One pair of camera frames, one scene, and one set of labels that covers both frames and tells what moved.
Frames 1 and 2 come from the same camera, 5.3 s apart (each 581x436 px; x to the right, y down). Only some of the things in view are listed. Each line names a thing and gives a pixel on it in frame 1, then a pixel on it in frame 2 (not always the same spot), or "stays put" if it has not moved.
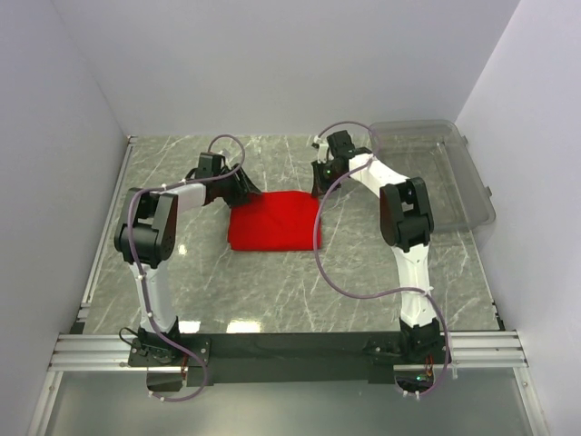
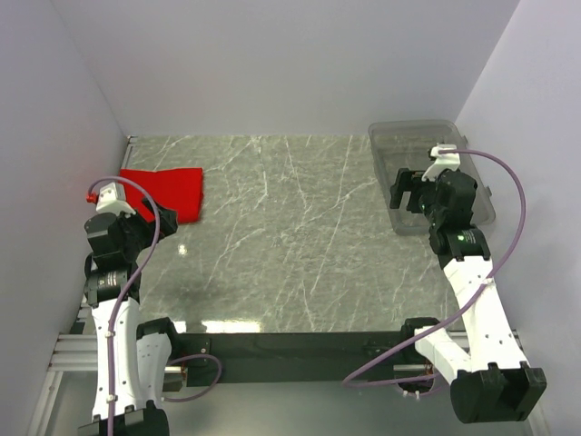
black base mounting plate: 289,359 stays put
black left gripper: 241,187 → 160,219
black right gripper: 323,180 → 412,191
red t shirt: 282,221 → 177,189
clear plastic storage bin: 437,152 stays put
